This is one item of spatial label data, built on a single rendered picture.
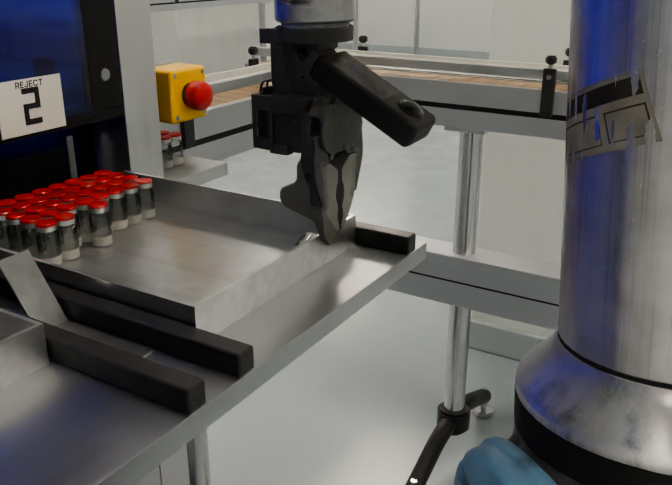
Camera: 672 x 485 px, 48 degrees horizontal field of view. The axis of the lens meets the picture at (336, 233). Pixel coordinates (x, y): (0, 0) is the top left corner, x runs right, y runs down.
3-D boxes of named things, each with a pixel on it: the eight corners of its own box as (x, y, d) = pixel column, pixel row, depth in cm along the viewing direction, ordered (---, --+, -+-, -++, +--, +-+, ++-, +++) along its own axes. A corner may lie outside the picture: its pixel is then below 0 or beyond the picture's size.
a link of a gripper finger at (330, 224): (291, 235, 78) (289, 148, 75) (340, 245, 75) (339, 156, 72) (274, 244, 76) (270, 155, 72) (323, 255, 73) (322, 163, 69)
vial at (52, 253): (35, 266, 75) (28, 223, 74) (53, 258, 77) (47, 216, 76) (50, 270, 74) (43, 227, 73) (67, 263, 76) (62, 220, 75)
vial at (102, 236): (87, 245, 81) (82, 204, 79) (103, 238, 83) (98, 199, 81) (102, 248, 80) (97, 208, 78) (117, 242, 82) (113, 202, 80)
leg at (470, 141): (428, 433, 183) (444, 124, 156) (443, 415, 191) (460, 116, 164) (462, 445, 179) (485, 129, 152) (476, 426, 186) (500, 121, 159)
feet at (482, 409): (390, 509, 169) (392, 457, 164) (472, 402, 209) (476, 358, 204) (423, 522, 165) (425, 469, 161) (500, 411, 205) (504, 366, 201)
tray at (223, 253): (-59, 262, 77) (-65, 230, 76) (128, 196, 98) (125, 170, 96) (197, 346, 60) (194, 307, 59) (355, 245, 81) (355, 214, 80)
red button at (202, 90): (176, 110, 103) (174, 81, 101) (196, 106, 106) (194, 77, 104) (198, 113, 101) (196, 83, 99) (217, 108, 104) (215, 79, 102)
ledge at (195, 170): (98, 181, 111) (97, 169, 110) (160, 162, 121) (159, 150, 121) (169, 196, 104) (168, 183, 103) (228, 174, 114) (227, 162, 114)
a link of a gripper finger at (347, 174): (308, 226, 80) (306, 142, 77) (355, 236, 78) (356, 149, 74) (291, 235, 78) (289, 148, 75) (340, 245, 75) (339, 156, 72)
